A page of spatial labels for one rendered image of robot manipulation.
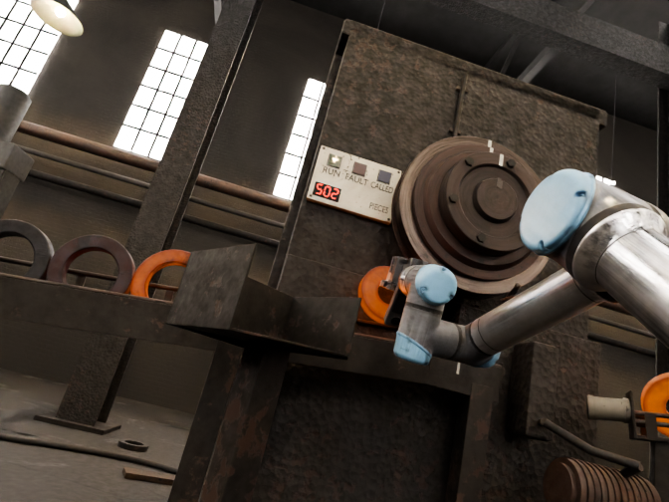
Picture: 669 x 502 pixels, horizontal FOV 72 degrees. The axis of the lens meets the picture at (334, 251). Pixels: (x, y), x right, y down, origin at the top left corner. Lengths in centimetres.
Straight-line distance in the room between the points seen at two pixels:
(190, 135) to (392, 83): 278
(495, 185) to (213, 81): 350
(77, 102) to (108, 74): 71
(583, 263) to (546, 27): 565
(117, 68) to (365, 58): 769
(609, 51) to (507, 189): 529
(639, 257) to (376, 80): 120
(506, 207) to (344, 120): 58
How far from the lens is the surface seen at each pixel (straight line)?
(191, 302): 82
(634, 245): 59
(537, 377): 132
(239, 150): 815
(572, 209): 61
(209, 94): 441
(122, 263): 118
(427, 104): 165
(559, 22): 637
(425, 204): 126
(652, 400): 136
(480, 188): 127
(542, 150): 177
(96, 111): 875
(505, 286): 132
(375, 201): 139
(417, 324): 90
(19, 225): 128
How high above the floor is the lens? 51
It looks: 19 degrees up
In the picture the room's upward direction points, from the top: 14 degrees clockwise
